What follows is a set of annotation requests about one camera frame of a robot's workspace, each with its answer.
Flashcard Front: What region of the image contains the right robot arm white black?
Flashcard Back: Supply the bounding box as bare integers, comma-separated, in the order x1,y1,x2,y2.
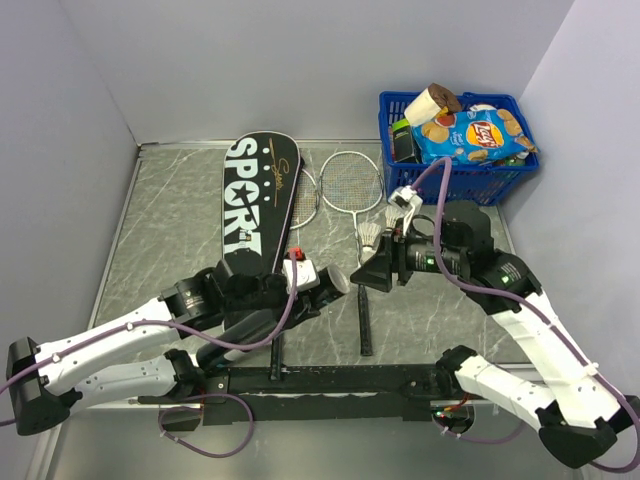
351,201,639,468

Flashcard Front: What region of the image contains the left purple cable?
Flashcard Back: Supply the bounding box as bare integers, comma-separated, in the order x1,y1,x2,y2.
0,259,304,429

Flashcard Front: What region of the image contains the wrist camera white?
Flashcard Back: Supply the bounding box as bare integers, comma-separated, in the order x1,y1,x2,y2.
282,247,320,292
388,185,422,232

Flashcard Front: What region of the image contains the cream brown snack package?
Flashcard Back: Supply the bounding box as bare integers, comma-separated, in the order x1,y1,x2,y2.
404,83,462,126

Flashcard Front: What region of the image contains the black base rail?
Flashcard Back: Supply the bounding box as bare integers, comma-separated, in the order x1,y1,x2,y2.
137,364,496,426

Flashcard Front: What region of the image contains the black shuttlecock tube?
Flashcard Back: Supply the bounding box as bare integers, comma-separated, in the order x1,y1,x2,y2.
195,265,350,373

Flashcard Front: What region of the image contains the black green box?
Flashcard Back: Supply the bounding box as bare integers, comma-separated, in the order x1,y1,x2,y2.
390,118,420,164

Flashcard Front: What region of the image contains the blue chips bag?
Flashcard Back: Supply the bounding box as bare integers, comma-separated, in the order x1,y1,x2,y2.
412,109,538,165

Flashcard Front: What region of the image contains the blue plastic basket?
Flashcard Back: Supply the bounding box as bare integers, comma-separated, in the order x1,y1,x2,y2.
378,91,539,206

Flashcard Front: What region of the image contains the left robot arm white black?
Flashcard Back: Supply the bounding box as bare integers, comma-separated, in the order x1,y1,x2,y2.
1,259,348,436

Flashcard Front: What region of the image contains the white badminton racket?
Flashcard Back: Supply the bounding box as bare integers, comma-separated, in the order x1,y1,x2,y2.
290,168,319,231
319,150,385,357

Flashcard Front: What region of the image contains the white shuttlecock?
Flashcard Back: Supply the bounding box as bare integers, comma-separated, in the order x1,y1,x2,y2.
357,222,382,264
385,205,405,233

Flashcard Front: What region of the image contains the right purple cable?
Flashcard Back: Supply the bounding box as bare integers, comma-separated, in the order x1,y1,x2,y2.
410,156,640,474

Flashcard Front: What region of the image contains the purple cable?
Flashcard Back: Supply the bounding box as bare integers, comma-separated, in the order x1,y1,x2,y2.
410,156,640,474
0,259,304,429

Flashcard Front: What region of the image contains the black racket bag SPORT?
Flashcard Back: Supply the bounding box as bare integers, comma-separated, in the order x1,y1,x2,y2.
221,131,303,275

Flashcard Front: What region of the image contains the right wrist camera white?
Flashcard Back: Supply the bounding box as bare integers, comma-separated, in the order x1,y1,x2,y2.
388,185,422,232

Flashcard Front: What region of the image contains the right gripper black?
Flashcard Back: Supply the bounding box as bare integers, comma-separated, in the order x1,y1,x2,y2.
349,217,466,291

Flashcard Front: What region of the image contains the white shuttlecock back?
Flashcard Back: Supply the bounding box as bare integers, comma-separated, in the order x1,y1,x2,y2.
385,205,405,233

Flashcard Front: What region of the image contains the white badminton racket left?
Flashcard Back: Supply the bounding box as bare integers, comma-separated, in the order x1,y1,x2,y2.
290,168,319,231

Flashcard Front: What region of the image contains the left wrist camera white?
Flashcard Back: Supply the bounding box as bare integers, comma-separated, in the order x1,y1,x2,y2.
282,247,320,292

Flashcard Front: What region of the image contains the white badminton racket right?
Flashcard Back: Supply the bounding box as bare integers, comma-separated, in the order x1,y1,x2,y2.
319,150,385,357

